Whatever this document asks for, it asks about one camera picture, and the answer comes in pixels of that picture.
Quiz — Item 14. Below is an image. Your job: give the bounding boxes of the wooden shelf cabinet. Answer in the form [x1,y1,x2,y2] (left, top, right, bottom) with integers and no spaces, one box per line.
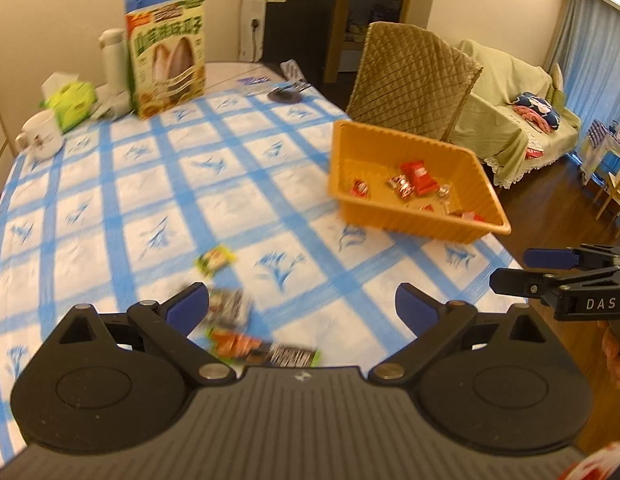
[0,79,19,202]

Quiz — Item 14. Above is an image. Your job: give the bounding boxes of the chair with quilted cover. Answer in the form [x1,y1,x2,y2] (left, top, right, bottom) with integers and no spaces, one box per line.
[345,21,484,144]

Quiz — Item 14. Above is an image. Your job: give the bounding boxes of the blue-grey curtain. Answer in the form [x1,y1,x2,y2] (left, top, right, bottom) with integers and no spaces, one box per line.
[544,0,620,127]

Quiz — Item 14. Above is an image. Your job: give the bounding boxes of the red white garment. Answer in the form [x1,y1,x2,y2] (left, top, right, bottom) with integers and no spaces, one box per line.
[559,439,620,480]

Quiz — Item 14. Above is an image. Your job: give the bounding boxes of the orange plastic tray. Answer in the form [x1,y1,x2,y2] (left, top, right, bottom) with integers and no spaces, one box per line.
[328,120,512,245]

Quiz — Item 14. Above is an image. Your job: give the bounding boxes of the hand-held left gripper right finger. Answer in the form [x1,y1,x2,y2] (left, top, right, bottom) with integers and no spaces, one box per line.
[367,283,551,383]

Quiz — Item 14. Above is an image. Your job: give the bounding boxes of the small wooden chair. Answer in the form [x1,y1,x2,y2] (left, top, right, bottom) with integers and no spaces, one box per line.
[579,119,620,232]

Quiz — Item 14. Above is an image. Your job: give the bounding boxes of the brown-red striped candy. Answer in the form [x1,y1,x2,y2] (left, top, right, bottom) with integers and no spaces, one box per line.
[386,174,416,202]

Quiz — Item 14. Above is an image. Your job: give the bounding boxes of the black power cable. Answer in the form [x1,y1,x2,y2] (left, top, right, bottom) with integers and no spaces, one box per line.
[249,17,264,62]

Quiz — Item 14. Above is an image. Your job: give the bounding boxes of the grey snack packet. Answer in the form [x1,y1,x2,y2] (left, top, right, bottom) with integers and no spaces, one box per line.
[207,287,252,332]

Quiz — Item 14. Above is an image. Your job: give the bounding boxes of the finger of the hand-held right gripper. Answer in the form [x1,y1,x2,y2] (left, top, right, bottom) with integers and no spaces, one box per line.
[522,243,620,271]
[489,266,620,306]

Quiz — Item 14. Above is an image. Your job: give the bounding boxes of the white thermos bottle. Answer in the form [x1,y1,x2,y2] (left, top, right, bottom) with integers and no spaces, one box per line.
[98,28,134,99]

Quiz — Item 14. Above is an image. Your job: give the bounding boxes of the red packet with white label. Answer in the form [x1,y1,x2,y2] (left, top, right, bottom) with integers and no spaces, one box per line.
[399,160,440,196]

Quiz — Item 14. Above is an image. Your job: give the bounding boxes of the blue white red pillow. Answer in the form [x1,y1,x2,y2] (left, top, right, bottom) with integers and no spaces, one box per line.
[512,91,564,134]

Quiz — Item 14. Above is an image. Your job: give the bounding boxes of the green tissue pack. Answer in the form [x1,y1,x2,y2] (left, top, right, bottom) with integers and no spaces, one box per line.
[39,73,99,132]

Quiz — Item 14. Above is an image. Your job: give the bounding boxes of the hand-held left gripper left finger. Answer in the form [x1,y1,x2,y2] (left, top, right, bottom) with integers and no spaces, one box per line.
[55,282,237,387]

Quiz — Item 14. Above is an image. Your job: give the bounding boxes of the orange-green snack packet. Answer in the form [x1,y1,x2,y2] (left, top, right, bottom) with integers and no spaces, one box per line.
[204,327,324,367]

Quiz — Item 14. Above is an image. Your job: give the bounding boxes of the green candy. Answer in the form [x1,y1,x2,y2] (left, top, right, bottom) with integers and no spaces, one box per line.
[196,244,237,279]

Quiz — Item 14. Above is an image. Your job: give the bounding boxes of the sofa with pale green cover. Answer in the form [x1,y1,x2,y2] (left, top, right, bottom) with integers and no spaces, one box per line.
[452,38,582,190]

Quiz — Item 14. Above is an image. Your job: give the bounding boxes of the person's right hand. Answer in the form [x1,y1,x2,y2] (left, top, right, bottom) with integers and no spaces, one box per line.
[596,320,620,397]

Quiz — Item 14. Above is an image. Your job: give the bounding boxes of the white mug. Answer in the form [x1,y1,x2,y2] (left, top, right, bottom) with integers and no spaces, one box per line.
[15,109,65,160]

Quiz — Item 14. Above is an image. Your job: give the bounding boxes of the blue checked tablecloth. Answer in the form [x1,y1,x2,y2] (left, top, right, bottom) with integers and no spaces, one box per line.
[0,62,529,467]

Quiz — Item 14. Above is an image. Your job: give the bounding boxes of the sunflower seed box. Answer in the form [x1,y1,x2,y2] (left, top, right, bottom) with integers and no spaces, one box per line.
[123,0,207,120]

